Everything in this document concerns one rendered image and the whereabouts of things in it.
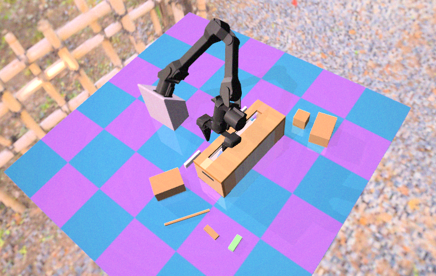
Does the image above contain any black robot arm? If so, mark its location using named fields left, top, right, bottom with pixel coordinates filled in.
left=153, top=18, right=247, bottom=131

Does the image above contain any light green block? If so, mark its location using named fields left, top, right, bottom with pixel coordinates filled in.
left=228, top=234, right=242, bottom=252

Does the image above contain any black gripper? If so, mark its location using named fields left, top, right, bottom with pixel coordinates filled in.
left=196, top=114, right=241, bottom=151

